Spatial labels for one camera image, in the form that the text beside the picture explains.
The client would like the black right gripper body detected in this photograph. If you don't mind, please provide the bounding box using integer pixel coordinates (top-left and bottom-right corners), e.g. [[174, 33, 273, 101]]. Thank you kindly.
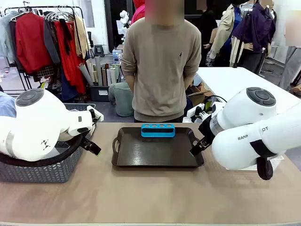
[[198, 116, 216, 143]]

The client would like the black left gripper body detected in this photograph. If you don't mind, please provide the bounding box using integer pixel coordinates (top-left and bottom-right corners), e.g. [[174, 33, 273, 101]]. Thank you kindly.
[[88, 108, 98, 129]]

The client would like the person's right forearm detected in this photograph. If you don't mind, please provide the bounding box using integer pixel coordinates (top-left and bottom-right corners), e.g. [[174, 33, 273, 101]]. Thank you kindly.
[[124, 74, 136, 95]]

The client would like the person's left forearm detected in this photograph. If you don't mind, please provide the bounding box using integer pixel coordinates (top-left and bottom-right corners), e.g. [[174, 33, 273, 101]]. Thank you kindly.
[[184, 73, 196, 91]]

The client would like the black storage bin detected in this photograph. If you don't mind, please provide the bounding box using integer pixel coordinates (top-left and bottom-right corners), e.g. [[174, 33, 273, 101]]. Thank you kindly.
[[89, 85, 111, 102]]

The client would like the small grey plastic basket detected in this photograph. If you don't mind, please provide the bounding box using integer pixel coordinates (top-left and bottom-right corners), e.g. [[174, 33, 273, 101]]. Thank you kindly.
[[63, 103, 97, 142]]

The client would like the crouching person in green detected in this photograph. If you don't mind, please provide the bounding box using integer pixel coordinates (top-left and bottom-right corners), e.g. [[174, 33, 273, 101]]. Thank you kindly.
[[108, 81, 135, 117]]

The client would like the cardboard box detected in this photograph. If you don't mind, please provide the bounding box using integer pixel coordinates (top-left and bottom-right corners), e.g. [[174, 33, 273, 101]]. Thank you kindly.
[[185, 84, 214, 106]]

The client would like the brown paper roll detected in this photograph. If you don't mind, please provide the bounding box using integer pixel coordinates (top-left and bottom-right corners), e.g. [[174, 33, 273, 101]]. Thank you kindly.
[[101, 67, 109, 87]]

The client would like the slanted grey paper roll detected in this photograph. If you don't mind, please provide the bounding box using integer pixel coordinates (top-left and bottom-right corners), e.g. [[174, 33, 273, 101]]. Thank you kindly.
[[78, 63, 94, 87]]

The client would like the dark brown serving tray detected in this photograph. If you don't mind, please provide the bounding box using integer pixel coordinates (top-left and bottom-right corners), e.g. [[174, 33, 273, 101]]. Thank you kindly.
[[111, 127, 205, 168]]

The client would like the white paper roll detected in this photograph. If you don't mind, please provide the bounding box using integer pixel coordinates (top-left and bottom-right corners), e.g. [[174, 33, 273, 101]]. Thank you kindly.
[[107, 67, 117, 86]]

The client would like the blue test tube rack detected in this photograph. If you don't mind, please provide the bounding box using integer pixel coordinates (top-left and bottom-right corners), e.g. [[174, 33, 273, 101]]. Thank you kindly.
[[141, 123, 176, 138]]

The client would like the tall grey paper roll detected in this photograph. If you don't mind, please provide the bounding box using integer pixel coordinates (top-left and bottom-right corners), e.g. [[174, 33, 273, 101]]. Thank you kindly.
[[95, 56, 103, 87]]

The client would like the cream paper roll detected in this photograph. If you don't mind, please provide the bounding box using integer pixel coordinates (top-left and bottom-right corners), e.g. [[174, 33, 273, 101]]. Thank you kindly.
[[86, 58, 98, 83]]

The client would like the large grey plastic basket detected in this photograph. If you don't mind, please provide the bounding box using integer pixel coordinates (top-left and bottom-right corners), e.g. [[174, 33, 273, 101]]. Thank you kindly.
[[0, 140, 84, 184]]

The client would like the long red dress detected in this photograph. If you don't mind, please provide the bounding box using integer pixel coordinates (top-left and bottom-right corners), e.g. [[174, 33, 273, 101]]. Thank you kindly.
[[55, 21, 87, 94]]

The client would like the white table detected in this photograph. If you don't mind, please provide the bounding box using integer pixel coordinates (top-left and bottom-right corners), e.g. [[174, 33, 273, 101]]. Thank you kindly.
[[195, 67, 301, 113]]

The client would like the black white checked fabric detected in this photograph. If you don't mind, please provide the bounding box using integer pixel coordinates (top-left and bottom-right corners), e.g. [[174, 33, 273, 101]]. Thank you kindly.
[[36, 65, 56, 78]]

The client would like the grey step stool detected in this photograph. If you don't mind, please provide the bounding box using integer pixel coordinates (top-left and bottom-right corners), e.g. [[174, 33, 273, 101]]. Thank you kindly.
[[94, 44, 105, 57]]

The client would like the person in beige sweater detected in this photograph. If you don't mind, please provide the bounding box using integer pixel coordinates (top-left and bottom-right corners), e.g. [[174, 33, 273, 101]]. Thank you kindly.
[[120, 0, 202, 123]]

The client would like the beige garment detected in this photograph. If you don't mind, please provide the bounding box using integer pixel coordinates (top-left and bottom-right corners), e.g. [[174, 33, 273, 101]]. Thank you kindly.
[[74, 15, 91, 59]]

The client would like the black scarf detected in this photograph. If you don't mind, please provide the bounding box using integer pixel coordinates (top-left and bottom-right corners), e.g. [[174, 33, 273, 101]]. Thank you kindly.
[[58, 18, 73, 56]]

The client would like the dark grey jacket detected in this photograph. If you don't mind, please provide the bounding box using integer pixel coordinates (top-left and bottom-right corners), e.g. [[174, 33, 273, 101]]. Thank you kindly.
[[43, 17, 61, 65]]

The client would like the person in blue shirt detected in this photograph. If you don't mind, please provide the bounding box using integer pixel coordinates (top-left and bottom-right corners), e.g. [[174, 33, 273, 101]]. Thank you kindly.
[[0, 91, 17, 118]]

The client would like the mannequin in beige trench coat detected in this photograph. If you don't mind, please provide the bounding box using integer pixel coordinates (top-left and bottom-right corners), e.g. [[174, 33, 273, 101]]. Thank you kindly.
[[209, 3, 243, 68]]

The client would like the red jacket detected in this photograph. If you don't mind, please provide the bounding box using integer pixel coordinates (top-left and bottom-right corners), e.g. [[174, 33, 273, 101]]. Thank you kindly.
[[15, 13, 54, 73]]

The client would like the background person in black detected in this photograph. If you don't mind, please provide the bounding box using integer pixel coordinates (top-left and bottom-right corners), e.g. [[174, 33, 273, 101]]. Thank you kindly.
[[195, 0, 219, 68]]

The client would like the person in grey trousers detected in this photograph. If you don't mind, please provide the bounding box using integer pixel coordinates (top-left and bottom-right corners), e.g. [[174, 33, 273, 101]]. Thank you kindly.
[[278, 0, 301, 91]]

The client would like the person in pink hoodie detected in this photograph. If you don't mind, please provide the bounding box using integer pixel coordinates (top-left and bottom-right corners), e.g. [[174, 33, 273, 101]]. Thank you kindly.
[[130, 0, 146, 25]]

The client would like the light blue garment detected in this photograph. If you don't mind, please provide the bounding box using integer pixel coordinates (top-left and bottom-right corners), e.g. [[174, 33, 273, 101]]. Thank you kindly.
[[0, 10, 18, 64]]

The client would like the black metal clothes rack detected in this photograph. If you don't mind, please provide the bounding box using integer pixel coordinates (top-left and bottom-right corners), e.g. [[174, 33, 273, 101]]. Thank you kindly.
[[4, 1, 86, 91]]

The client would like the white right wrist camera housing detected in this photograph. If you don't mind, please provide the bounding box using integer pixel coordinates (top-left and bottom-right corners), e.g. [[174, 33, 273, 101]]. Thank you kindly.
[[182, 102, 214, 123]]

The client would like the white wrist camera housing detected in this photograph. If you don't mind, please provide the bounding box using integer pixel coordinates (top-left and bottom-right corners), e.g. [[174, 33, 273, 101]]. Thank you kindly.
[[182, 102, 214, 123], [68, 105, 104, 137]]

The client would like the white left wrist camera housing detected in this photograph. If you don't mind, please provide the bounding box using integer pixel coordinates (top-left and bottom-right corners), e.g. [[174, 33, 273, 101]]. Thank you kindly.
[[68, 105, 104, 137]]

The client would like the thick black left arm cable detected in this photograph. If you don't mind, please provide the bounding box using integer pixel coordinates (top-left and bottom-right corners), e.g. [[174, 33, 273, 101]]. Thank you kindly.
[[0, 135, 86, 168]]

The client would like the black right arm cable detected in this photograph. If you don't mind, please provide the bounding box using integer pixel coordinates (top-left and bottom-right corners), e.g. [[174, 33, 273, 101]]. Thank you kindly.
[[256, 156, 274, 181]]

